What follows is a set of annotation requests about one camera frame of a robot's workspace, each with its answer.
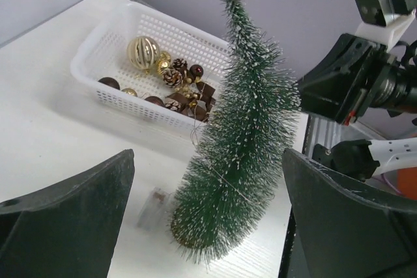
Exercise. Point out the small green bottlebrush christmas tree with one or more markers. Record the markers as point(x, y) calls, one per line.
point(236, 169)

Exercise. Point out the small dark brown bauble right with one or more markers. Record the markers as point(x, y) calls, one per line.
point(196, 71)

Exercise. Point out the white perforated plastic basket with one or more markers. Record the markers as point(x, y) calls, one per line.
point(103, 54)

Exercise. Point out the gold bauble cluster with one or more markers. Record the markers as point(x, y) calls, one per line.
point(163, 62)

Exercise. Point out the brown ribbon bow ornaments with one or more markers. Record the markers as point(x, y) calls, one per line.
point(197, 105)

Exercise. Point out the small gold glitter bauble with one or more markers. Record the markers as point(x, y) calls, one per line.
point(130, 91)

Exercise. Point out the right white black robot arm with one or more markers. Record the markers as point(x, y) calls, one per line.
point(361, 159)

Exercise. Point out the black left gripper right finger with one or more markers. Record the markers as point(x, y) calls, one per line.
point(347, 228)

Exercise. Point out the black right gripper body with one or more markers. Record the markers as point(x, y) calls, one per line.
point(392, 84)

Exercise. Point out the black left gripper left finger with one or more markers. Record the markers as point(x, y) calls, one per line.
point(68, 229)

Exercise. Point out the pine cone ornament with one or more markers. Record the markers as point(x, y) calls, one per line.
point(173, 75)

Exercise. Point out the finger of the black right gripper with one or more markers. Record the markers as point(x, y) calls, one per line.
point(334, 87)

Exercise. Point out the clear light string battery box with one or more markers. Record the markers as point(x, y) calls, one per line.
point(154, 209)

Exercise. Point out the dark brown bauble top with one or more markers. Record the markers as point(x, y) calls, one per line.
point(111, 82)

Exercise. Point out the dark brown bauble lower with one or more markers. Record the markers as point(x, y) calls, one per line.
point(155, 100)

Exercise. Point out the large gold striped bauble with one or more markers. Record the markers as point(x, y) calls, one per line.
point(143, 52)

